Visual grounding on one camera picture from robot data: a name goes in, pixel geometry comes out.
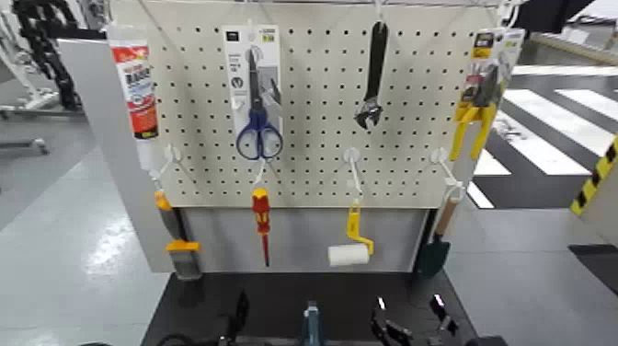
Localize yellow-handled white paint roller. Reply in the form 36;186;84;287
326;202;376;269

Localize yellow-handled grey scraper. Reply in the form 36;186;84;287
153;190;203;282

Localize grey wheeled base leg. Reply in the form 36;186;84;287
0;137;51;156

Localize black adjustable wrench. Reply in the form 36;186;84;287
353;19;390;131

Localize lower metal pegboard hook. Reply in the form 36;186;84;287
430;182;467;240

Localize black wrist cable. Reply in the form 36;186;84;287
156;332;221;346

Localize blue plastic crate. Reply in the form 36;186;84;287
300;300;324;346

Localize white sealant tube red label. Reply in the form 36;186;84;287
106;24;160;173

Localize white cord loop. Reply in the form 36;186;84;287
253;159;271;190
150;161;171;193
347;179;363;206

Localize yellow black hazard-striped panel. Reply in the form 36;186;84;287
569;137;618;248

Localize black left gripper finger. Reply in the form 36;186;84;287
219;289;251;346

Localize black bulky object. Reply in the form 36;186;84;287
511;0;596;35

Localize white perforated pegboard panel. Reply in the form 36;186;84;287
109;0;503;210

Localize white metal machine frame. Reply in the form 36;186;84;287
0;9;62;120

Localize blue-handled scissors on card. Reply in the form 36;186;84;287
222;24;285;162

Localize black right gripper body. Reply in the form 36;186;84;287
412;335;476;346

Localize grey metal display stand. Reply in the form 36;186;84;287
56;37;482;275

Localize yellow-handled pliers in package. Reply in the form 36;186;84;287
449;28;526;163

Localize black cable drag chain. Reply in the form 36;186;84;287
11;0;85;111

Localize red yellow screwdriver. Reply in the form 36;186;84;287
250;187;272;269

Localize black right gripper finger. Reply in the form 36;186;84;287
371;296;414;346
429;294;459;339

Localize wood-handled green trowel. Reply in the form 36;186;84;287
416;195;463;279

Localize beige ledge beam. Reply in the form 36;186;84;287
531;32;618;67

